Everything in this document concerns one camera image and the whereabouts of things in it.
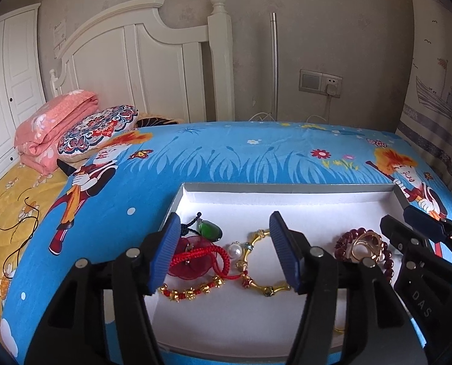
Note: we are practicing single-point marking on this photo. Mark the pearl pendant with gold clasp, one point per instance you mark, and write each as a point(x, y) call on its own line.
point(233, 251)

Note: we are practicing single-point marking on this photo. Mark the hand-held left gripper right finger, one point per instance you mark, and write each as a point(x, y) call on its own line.
point(285, 253)

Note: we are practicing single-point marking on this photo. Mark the folded pink floral quilt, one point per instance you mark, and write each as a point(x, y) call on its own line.
point(47, 129)

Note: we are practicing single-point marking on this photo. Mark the white wooden headboard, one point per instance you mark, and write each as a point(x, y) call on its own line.
point(153, 64)

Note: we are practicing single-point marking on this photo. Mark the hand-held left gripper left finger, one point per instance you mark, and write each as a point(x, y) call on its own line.
point(167, 254)

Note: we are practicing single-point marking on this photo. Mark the patterned mandala pillow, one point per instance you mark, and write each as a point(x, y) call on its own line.
point(96, 129)

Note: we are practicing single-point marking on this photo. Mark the white wall notice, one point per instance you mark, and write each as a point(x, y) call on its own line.
point(59, 32)

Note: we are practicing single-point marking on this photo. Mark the grey wall switch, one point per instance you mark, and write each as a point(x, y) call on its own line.
point(310, 80)

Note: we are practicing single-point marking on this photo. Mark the dark striped cloth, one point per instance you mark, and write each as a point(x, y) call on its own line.
point(157, 121)

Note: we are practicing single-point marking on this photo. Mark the grey wall socket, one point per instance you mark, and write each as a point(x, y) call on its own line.
point(334, 80)

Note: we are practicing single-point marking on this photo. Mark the black cloth item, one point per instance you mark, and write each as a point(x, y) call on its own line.
point(63, 165)

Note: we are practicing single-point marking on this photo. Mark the blue cartoon printed blanket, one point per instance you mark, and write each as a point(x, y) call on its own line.
point(134, 182)

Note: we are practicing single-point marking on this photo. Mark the silver metal pole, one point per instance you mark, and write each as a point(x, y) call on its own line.
point(274, 64)

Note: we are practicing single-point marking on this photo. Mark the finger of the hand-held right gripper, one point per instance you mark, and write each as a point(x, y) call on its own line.
point(395, 232)
point(425, 222)

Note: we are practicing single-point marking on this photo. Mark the red flower hair clip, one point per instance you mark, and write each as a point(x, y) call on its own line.
point(189, 268)

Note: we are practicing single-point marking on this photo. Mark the white plug adapter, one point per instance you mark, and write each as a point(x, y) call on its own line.
point(332, 90)

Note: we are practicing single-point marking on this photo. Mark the plain gold bangle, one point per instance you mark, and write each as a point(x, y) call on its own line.
point(339, 329)

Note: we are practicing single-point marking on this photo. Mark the gold bangle with pearls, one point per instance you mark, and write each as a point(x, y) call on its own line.
point(364, 241)

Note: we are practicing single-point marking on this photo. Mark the grey shallow cardboard box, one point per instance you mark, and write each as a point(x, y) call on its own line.
point(248, 319)

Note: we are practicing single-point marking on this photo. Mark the yellow floral bed sheet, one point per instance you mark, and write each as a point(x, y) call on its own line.
point(5, 205)

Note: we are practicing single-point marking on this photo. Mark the white wardrobe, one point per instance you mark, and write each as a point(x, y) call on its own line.
point(5, 91)

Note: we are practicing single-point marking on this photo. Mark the ship print curtain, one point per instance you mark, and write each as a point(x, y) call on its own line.
point(435, 64)

